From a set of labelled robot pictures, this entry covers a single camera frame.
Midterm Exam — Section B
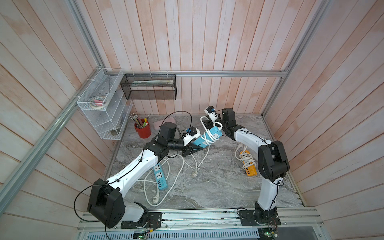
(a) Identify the blue power strip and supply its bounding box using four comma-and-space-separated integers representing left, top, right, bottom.
153, 164, 168, 191
193, 126, 223, 149

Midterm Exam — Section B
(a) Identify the white cord of strip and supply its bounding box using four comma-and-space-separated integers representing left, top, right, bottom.
182, 115, 224, 178

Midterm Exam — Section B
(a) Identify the white power strip cord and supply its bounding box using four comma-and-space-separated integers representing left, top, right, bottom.
234, 143, 257, 169

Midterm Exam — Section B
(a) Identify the orange power strip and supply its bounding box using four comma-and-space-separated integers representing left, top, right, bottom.
239, 150, 258, 177

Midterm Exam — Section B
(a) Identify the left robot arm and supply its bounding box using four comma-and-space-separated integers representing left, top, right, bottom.
88, 122, 200, 229

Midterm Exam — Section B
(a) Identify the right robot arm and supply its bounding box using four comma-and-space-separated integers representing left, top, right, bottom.
222, 108, 290, 218

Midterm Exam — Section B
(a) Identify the red metal pencil bucket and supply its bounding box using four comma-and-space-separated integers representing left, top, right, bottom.
135, 119, 152, 139

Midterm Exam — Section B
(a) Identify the bundle of pencils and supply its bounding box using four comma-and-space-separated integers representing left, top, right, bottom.
129, 113, 149, 129

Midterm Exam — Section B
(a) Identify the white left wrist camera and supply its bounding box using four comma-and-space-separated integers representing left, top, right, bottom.
183, 127, 201, 146

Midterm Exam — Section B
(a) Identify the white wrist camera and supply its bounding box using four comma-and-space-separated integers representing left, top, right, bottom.
183, 127, 201, 146
205, 106, 220, 122

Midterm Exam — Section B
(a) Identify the white cord of blue strips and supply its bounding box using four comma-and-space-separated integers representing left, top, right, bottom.
133, 155, 186, 208

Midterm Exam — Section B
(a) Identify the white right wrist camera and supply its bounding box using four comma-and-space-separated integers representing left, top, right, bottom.
205, 106, 220, 122

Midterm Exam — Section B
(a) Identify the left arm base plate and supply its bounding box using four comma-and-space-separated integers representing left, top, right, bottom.
121, 212, 162, 230

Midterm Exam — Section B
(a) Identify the black mesh wall basket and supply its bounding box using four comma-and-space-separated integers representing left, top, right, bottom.
120, 74, 177, 101

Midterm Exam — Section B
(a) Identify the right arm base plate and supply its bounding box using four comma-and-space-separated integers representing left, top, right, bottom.
237, 208, 281, 227

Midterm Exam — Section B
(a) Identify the white wire mesh shelf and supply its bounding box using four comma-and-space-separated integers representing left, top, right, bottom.
77, 68, 132, 140

